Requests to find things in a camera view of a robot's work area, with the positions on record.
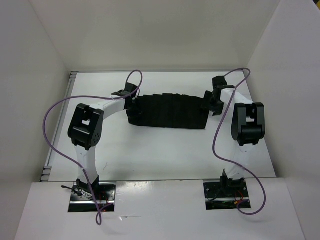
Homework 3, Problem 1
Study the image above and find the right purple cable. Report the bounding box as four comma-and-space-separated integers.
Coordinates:
212, 67, 267, 216

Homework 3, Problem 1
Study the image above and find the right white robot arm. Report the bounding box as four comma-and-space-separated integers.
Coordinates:
203, 76, 265, 197

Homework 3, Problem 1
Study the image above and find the black pleated skirt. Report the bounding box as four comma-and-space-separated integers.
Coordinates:
128, 93, 209, 130

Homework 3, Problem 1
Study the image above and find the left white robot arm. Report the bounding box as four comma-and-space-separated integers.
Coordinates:
67, 83, 139, 200

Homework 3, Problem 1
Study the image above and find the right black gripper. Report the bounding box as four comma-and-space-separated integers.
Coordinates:
200, 90, 225, 116

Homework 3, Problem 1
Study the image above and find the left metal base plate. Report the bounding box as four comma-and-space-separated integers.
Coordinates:
68, 182, 116, 213

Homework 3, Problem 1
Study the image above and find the purple cable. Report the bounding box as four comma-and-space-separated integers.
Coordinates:
42, 69, 143, 226
212, 67, 267, 216

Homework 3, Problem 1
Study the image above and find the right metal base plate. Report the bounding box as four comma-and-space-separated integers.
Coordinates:
203, 181, 251, 211

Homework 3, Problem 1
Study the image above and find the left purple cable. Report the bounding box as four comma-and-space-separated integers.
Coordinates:
42, 69, 143, 226

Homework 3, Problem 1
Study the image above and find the metal base plate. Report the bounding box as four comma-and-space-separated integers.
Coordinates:
203, 181, 251, 211
68, 182, 116, 213

